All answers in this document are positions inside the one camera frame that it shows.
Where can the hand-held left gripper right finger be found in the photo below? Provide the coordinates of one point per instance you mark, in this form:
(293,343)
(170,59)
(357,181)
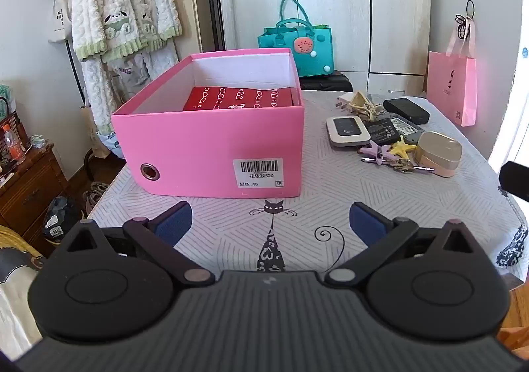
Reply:
(365,223)

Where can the grey sneaker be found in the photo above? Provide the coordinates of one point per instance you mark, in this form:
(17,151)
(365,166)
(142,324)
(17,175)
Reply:
(96,196)

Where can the grey router shell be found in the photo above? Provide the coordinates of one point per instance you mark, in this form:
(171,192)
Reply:
(413,130)

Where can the yellow starfish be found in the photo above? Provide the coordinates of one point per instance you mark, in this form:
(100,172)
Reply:
(401,146)

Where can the teal felt handbag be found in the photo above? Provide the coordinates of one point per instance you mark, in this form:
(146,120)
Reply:
(281,40)

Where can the purple clip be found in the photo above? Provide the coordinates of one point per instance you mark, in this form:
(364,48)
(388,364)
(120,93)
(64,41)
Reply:
(376,152)

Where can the white portable router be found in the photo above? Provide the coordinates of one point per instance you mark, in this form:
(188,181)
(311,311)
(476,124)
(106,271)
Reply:
(347,131)

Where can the bunch of keys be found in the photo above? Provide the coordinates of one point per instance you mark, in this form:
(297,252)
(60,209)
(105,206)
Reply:
(401,166)

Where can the white fluffy pajama pants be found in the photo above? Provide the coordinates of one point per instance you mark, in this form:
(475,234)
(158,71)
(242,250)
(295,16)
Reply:
(99,86)

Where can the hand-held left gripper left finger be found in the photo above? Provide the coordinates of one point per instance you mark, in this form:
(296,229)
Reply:
(175,223)

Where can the red printed flat box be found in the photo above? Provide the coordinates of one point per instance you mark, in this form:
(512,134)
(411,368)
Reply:
(231,100)

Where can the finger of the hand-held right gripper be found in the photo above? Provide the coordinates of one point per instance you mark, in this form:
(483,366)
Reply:
(514,180)

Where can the black clothes rack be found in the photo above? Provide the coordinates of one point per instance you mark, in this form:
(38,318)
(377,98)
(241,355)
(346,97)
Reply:
(73,62)

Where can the dark round bag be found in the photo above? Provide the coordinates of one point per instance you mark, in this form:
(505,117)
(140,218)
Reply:
(62,219)

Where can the wooden cabinet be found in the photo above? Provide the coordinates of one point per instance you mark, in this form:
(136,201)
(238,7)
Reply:
(29,198)

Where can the cat print tablecloth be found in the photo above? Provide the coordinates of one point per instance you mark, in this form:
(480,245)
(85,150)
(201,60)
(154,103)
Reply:
(330,190)

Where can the black power bank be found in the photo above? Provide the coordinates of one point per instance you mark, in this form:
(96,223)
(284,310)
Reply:
(407,109)

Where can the gold compact case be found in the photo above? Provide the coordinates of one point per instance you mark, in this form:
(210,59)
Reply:
(438,153)

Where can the black battery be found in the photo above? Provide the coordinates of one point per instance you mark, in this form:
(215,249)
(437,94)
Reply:
(382,131)

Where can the black suitcase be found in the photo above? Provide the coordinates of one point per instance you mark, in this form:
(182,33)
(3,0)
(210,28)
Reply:
(326,83)

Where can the green tissue pack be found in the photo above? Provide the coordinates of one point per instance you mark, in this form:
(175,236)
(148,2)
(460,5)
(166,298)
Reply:
(6,101)

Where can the white green plastic bag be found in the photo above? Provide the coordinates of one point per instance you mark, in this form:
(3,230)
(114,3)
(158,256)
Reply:
(109,144)

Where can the cream hair claw clip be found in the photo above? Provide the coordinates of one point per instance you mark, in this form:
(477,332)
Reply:
(363,105)

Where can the patterned bedding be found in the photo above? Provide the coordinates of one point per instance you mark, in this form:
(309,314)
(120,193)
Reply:
(16,297)

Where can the white canvas tote bag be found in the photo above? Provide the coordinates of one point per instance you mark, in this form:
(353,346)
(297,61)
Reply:
(60,20)

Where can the plastic bottle red label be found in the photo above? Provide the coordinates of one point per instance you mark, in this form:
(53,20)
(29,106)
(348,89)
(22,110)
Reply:
(14,146)

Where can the pink cardboard box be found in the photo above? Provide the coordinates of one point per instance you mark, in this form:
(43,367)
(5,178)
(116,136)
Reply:
(198,140)

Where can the pink paper shopping bag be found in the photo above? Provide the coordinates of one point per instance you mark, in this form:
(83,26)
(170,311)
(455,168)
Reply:
(450,82)

